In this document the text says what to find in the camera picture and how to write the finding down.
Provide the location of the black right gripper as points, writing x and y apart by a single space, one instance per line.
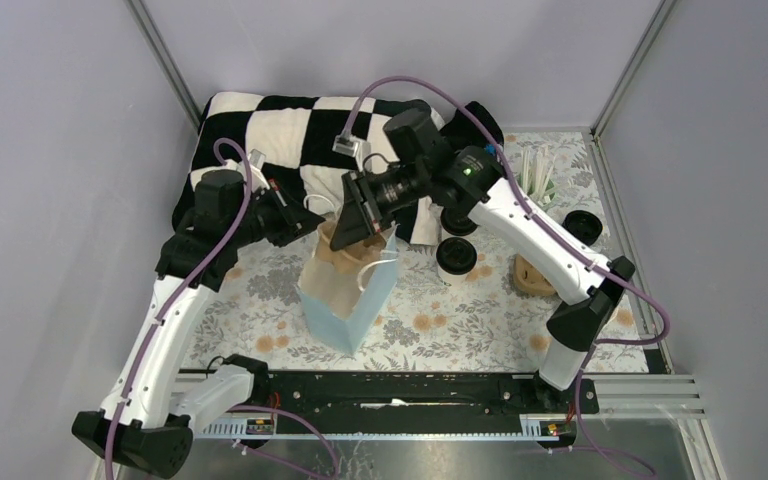
362 216

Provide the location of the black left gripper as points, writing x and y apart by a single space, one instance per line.
295 221

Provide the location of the single brown cup carrier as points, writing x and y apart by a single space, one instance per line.
356 256

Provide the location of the white paper bag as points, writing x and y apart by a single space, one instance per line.
340 309

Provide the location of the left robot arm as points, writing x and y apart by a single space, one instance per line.
140 424

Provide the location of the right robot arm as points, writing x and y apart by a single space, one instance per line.
474 183

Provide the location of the black white checkered pillow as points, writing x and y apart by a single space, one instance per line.
296 135

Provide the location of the floral table mat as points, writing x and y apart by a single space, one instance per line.
481 324

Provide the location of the brown cardboard cup carrier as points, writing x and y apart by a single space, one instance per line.
527 279

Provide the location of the green straw holder cup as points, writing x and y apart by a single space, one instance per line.
539 190

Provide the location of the stack of black lids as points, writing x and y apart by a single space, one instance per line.
585 226

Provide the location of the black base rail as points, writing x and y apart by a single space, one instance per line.
416 403

